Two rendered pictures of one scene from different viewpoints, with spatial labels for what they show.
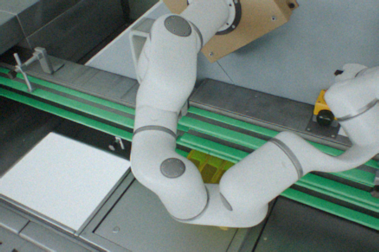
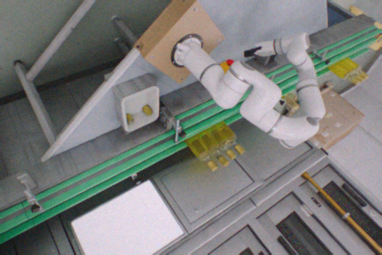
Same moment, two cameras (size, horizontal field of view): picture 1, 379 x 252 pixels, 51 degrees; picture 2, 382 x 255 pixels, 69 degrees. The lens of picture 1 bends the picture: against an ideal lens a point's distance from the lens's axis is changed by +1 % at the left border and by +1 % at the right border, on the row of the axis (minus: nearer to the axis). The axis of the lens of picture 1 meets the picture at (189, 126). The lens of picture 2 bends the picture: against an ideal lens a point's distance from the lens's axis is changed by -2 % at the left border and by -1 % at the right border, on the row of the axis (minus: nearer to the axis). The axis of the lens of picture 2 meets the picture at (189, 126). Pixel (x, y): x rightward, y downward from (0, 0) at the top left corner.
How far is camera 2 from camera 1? 1.04 m
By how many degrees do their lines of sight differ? 48
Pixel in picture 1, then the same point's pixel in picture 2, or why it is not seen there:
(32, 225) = not seen: outside the picture
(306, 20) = not seen: hidden behind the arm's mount
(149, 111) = (271, 112)
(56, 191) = (140, 236)
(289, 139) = (311, 81)
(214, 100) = (182, 104)
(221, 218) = not seen: hidden behind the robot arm
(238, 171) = (316, 104)
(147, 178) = (311, 133)
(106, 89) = (97, 155)
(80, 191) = (151, 221)
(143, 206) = (188, 189)
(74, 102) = (89, 182)
